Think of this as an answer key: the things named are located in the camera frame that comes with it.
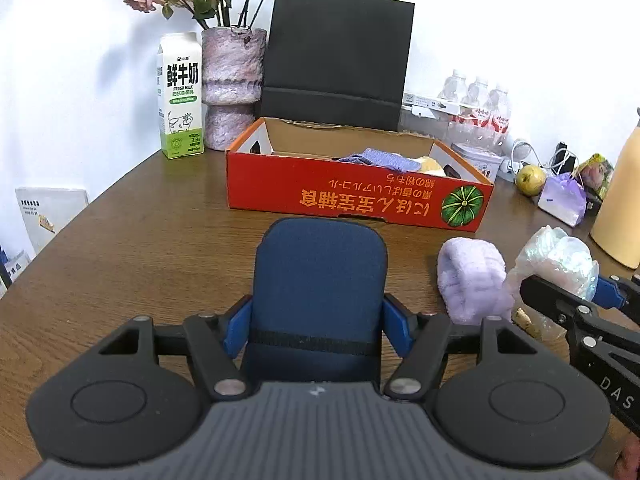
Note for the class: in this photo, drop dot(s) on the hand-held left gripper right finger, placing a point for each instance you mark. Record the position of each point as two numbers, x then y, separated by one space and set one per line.
400 325

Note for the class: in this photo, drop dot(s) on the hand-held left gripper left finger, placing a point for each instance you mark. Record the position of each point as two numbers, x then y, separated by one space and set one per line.
235 325

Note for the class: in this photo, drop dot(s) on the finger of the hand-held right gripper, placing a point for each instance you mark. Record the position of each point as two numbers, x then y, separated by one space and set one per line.
550 297
610 292

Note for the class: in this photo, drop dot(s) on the clear plastic bag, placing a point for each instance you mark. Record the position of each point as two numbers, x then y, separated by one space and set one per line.
555 255

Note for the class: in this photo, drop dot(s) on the lilac fuzzy towel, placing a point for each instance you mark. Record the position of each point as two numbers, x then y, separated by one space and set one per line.
470 280

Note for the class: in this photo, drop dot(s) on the dark blue case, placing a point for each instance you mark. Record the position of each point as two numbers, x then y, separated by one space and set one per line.
320 280

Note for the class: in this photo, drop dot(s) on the red cardboard box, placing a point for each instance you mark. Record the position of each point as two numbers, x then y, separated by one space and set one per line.
320 190

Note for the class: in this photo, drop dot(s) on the purple knit cloth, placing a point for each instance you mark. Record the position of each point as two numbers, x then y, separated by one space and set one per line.
385 160

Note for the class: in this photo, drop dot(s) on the purple gift bag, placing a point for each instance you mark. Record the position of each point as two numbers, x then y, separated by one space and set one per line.
562 200

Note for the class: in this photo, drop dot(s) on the pale yellow bottle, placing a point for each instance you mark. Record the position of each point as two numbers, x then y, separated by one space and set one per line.
622 195

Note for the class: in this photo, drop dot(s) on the green apple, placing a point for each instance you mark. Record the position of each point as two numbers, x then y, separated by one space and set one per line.
530 180

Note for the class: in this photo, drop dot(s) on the colourful snack packet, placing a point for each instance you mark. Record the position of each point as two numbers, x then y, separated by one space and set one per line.
597 170

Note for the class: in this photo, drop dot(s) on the black charger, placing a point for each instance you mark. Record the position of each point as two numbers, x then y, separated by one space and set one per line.
562 147

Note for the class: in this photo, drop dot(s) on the white round device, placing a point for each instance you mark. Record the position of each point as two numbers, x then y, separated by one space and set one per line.
520 149

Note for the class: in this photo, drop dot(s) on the yellow white plush toy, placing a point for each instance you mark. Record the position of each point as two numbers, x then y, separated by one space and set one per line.
430 164

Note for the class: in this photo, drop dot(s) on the clear water bottle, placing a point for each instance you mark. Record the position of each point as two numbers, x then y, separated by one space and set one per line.
452 87
477 95
499 107

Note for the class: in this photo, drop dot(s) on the clear plastic container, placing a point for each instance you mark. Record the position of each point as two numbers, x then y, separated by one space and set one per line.
420 122

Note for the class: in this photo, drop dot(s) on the white book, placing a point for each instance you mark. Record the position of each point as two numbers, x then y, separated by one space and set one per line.
50 210

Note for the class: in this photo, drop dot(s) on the white pink flat box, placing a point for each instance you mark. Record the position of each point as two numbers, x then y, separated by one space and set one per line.
425 102

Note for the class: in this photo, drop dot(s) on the blue white box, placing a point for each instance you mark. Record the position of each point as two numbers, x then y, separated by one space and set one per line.
10 270

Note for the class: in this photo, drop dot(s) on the white green milk carton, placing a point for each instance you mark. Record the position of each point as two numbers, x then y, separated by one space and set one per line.
180 95

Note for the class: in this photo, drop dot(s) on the pink speckled vase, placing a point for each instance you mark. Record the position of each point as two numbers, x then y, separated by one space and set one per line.
232 70

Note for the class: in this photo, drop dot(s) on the black paper bag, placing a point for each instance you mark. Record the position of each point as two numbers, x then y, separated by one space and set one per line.
335 50

